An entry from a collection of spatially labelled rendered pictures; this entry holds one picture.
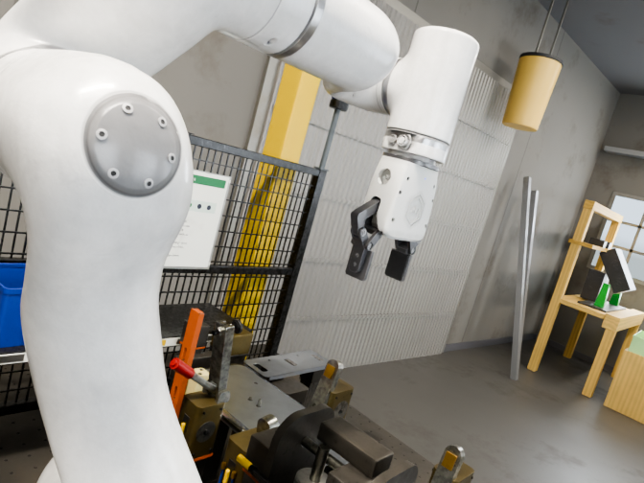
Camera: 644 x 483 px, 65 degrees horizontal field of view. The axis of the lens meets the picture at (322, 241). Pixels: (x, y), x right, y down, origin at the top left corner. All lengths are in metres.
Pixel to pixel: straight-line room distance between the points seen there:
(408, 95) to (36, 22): 0.41
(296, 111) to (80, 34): 1.44
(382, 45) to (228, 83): 2.46
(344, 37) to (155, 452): 0.39
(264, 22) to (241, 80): 2.57
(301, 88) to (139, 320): 1.49
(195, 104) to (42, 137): 2.58
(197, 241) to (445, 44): 1.13
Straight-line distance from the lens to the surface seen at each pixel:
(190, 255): 1.63
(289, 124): 1.81
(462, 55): 0.67
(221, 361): 1.06
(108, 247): 0.33
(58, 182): 0.30
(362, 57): 0.52
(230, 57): 2.97
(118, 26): 0.42
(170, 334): 1.42
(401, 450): 1.91
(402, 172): 0.63
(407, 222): 0.66
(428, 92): 0.65
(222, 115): 2.97
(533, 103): 4.82
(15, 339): 1.26
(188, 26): 0.42
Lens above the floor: 1.56
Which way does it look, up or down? 8 degrees down
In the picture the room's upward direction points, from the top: 16 degrees clockwise
